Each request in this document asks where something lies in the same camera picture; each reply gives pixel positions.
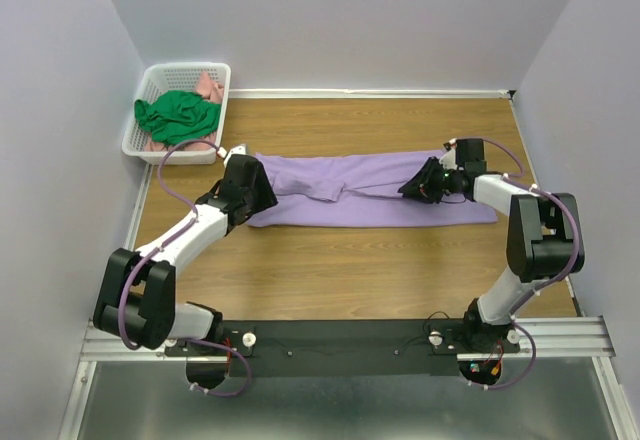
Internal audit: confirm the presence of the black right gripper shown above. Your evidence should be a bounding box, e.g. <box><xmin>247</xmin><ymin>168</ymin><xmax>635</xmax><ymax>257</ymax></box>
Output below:
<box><xmin>397</xmin><ymin>157</ymin><xmax>462</xmax><ymax>205</ymax></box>

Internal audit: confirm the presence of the purple t shirt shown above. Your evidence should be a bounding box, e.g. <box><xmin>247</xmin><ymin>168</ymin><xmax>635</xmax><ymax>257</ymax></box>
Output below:
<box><xmin>248</xmin><ymin>150</ymin><xmax>497</xmax><ymax>228</ymax></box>

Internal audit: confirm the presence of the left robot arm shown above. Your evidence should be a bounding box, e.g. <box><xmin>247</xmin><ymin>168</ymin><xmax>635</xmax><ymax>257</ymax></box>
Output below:
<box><xmin>92</xmin><ymin>153</ymin><xmax>277</xmax><ymax>355</ymax></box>

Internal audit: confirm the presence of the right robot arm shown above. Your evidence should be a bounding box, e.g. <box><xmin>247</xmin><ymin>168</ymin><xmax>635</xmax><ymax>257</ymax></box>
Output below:
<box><xmin>398</xmin><ymin>137</ymin><xmax>585</xmax><ymax>352</ymax></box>

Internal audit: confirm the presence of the green t shirt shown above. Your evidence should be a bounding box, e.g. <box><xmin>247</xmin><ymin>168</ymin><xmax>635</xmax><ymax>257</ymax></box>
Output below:
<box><xmin>134</xmin><ymin>90</ymin><xmax>222</xmax><ymax>147</ymax></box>

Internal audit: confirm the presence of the pink t shirt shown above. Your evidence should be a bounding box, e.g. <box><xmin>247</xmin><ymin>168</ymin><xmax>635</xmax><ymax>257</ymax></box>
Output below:
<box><xmin>146</xmin><ymin>73</ymin><xmax>223</xmax><ymax>152</ymax></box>

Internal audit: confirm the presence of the white perforated plastic basket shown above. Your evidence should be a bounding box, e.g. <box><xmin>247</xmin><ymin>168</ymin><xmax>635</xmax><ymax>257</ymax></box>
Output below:
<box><xmin>121</xmin><ymin>61</ymin><xmax>231</xmax><ymax>165</ymax></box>

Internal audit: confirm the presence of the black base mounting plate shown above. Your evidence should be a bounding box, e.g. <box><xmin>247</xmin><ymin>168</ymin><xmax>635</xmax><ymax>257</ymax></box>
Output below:
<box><xmin>165</xmin><ymin>317</ymin><xmax>520</xmax><ymax>379</ymax></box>

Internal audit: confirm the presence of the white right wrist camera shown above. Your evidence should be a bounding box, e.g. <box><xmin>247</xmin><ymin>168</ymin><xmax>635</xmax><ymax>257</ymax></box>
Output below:
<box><xmin>439</xmin><ymin>142</ymin><xmax>458</xmax><ymax>170</ymax></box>

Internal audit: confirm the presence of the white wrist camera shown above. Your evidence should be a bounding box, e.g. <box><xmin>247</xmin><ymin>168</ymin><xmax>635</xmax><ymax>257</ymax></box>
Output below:
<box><xmin>216</xmin><ymin>144</ymin><xmax>249</xmax><ymax>161</ymax></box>
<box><xmin>439</xmin><ymin>142</ymin><xmax>458</xmax><ymax>170</ymax></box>

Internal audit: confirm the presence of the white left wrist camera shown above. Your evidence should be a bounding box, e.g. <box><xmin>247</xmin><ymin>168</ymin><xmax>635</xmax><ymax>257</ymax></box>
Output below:
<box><xmin>216</xmin><ymin>144</ymin><xmax>249</xmax><ymax>161</ymax></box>

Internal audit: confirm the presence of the aluminium extrusion rail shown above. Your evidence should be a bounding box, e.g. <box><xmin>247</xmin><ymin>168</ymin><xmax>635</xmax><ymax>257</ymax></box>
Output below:
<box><xmin>78</xmin><ymin>315</ymin><xmax>617</xmax><ymax>364</ymax></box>

